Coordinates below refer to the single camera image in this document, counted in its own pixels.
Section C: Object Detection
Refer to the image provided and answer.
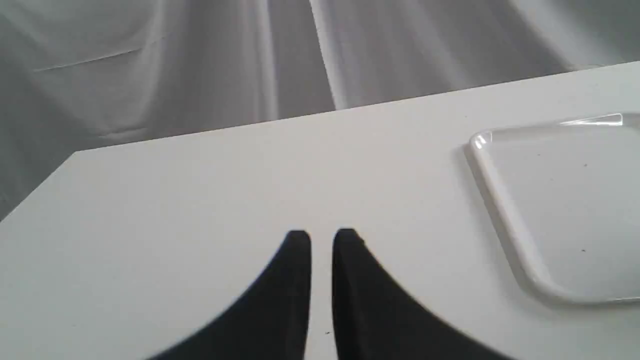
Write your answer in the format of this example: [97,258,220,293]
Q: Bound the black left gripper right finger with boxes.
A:
[332,228,505,360]

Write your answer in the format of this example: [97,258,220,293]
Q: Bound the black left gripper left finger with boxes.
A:
[154,230,313,360]

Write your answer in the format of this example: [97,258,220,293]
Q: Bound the clear plastic tray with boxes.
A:
[468,111,640,305]

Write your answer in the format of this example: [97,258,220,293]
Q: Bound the grey backdrop cloth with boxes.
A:
[0,0,640,217]

